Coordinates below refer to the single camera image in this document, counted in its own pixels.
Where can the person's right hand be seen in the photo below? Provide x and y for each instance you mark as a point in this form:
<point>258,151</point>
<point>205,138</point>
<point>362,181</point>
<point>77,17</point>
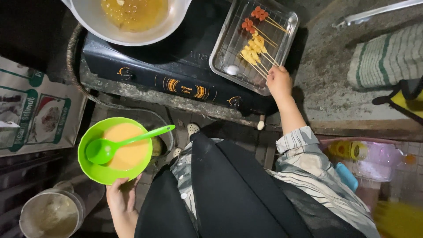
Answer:
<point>280,82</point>

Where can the person's left hand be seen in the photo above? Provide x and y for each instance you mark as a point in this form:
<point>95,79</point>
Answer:
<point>120,198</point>

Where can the person's right fingers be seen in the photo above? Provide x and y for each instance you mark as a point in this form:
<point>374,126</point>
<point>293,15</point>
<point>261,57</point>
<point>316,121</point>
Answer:
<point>277,70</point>

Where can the yellow food skewer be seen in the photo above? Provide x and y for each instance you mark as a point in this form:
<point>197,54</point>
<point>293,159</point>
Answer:
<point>248,60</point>
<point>258,41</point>
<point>253,53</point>

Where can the green plastic bowl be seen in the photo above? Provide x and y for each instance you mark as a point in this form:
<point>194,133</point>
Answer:
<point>95,172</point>

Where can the white round ball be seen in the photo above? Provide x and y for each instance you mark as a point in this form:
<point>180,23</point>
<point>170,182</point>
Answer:
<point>232,69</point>

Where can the red sausage skewer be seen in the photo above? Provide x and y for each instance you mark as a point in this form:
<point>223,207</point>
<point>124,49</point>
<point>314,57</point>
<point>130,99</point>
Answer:
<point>259,13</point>
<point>248,24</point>

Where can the metal tray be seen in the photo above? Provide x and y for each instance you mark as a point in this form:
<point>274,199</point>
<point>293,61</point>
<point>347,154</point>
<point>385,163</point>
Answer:
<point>224,56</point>

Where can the white clog shoe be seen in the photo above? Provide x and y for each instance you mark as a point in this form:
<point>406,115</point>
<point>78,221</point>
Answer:
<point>193,128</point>
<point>176,152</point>

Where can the black gas stove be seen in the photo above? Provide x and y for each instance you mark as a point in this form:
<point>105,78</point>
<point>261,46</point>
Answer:
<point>171,76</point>

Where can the yellow bottle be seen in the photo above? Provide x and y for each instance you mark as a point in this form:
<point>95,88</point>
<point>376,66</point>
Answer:
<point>347,150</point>

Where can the metal tongs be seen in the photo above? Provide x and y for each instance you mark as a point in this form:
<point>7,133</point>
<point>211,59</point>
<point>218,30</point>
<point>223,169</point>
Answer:
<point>370,14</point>

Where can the green striped cloth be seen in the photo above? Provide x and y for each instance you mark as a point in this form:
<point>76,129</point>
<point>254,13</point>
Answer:
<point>386,59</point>

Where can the striped shirt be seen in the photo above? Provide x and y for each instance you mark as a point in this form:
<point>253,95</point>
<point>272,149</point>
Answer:
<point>317,175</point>

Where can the blue plastic lid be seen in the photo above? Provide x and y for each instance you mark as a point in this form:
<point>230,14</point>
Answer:
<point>346,177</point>

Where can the yellow black bag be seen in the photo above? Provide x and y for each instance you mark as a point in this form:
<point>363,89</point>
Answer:
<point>405,99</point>

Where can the black apron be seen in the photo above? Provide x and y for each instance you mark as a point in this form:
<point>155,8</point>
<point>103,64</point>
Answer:
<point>224,191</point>

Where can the pink basket with bottles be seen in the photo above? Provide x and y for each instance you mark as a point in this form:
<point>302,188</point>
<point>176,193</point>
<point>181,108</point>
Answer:
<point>376,162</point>

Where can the white pot with oil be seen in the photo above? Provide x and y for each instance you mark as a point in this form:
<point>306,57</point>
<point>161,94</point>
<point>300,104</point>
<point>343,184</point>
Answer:
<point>132,19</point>

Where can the orange batter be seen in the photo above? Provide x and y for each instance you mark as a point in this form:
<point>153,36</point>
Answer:
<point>130,158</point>

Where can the green plastic spoon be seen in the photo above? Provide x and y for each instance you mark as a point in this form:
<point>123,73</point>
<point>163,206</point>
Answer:
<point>105,149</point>

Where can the yellow plastic container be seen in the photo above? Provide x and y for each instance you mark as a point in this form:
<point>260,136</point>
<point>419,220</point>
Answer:
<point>398,219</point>

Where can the printed paper banner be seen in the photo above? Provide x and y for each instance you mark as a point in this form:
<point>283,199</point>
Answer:
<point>33,112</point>

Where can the metal canister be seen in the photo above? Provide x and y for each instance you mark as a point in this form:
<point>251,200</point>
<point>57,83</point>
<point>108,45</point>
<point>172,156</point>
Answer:
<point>53,213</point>

